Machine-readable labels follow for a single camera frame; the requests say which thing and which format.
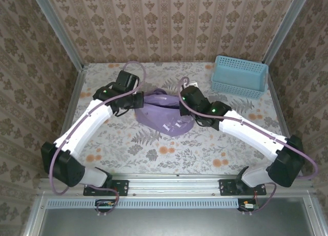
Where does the purple printed t-shirt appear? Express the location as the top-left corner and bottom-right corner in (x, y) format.
(134, 88), (195, 137)

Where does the small connector board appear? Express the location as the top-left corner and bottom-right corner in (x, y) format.
(95, 199), (116, 213)
(237, 199), (260, 213)

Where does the light blue plastic basket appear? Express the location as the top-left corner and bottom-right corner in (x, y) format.
(210, 55), (269, 100)

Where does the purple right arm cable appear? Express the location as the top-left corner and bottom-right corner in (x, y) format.
(178, 76), (319, 216)

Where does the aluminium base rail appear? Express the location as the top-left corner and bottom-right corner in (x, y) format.
(38, 172), (315, 197)

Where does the aluminium frame post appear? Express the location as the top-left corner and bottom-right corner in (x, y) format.
(28, 0), (87, 72)
(262, 0), (313, 65)

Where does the grey slotted cable duct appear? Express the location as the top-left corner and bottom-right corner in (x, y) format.
(47, 198), (239, 209)

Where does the floral tablecloth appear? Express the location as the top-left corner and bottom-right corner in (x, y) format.
(58, 62), (294, 175)

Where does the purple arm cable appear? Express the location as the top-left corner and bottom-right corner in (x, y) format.
(48, 61), (147, 218)
(178, 76), (319, 216)

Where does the grey metal panel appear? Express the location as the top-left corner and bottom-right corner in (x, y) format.
(23, 197), (328, 236)

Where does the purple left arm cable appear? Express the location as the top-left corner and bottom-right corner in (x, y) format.
(48, 61), (147, 218)

